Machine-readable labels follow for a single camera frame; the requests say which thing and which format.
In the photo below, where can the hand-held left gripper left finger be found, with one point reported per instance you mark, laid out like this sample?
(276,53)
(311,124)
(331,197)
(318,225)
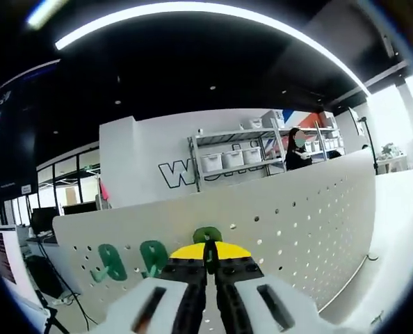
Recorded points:
(151,306)

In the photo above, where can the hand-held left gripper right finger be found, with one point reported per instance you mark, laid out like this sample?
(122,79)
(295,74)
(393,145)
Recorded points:
(262,306)

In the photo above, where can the green hook assembly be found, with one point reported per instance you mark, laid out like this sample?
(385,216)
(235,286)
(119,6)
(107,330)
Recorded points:
(154,254)
(206,234)
(111,259)

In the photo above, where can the white perforated mounting plate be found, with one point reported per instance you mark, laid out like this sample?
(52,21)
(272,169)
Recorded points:
(297,226)

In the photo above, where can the wide black desk monitor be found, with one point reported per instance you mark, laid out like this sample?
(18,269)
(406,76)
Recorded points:
(79,208)

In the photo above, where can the pink cloth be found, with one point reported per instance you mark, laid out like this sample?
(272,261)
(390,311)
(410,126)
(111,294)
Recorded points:
(104,188)

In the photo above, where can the white storage bin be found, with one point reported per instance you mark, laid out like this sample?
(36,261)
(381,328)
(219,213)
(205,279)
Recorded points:
(233,158)
(211,163)
(252,156)

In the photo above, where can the grey metal storage shelf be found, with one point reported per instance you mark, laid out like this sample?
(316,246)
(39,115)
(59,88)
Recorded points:
(234,134)

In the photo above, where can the large white storage box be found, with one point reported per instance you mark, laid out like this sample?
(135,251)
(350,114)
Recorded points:
(272,119)

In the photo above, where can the white work table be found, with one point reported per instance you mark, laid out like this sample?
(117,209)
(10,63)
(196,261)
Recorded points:
(390,165)

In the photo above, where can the black tripod stand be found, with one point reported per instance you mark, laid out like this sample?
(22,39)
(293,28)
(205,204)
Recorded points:
(370,139)

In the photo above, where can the white panel on tripod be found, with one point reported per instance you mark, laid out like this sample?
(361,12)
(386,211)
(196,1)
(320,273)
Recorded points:
(354,120)

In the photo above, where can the long ceiling strip light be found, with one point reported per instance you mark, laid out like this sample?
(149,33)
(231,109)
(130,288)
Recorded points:
(67,40)

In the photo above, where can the short ceiling strip light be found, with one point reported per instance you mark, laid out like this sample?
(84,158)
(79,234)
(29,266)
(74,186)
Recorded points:
(43,14)

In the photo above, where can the small white camera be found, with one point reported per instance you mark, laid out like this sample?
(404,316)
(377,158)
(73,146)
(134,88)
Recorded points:
(202,131)

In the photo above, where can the large black wall screen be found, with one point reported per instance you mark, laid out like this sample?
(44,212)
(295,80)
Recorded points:
(12,146)

